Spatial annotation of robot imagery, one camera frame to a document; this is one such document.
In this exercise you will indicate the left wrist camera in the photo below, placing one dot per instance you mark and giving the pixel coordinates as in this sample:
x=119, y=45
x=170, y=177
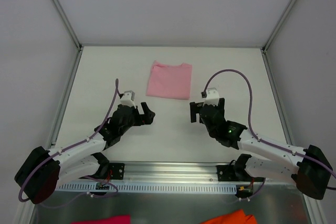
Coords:
x=127, y=99

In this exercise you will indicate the pink t shirt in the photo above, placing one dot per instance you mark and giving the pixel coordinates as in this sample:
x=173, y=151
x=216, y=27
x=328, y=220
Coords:
x=170, y=81

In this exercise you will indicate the orange t shirt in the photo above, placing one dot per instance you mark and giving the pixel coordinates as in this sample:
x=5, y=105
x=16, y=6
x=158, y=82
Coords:
x=237, y=217

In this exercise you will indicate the right aluminium frame post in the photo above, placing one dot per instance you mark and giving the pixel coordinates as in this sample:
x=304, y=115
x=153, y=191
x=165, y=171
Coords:
x=281, y=21

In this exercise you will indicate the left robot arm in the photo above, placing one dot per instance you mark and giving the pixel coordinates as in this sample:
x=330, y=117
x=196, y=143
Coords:
x=43, y=171

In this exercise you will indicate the red t shirt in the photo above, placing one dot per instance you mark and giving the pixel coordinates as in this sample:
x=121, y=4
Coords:
x=121, y=219

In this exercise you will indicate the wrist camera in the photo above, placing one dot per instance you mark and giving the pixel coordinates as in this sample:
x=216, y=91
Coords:
x=211, y=97
x=127, y=99

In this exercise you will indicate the aluminium mounting rail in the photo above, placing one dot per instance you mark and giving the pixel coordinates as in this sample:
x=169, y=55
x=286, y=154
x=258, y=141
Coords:
x=172, y=172

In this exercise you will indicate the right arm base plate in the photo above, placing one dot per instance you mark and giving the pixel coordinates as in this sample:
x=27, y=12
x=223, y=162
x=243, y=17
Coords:
x=233, y=172

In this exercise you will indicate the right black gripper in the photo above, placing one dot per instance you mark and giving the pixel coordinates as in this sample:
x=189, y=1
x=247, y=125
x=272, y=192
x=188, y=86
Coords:
x=206, y=111

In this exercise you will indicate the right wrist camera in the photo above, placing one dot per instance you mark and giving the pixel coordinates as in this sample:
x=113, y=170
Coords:
x=211, y=97

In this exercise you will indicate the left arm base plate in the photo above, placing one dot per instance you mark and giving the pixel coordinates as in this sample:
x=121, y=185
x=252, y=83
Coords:
x=115, y=171

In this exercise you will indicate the aluminium frame post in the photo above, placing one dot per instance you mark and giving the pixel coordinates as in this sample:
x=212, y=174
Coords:
x=71, y=32
x=281, y=21

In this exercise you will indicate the left aluminium frame post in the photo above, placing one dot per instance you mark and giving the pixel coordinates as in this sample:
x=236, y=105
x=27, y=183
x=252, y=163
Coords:
x=71, y=32

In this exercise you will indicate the slotted cable duct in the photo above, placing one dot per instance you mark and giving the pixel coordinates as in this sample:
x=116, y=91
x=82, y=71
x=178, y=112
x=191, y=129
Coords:
x=135, y=187

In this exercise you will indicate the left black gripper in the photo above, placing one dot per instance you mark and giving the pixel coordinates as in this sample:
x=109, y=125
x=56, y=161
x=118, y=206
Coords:
x=140, y=116

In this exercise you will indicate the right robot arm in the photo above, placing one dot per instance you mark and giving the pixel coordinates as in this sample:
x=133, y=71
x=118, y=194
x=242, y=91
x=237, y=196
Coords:
x=306, y=168

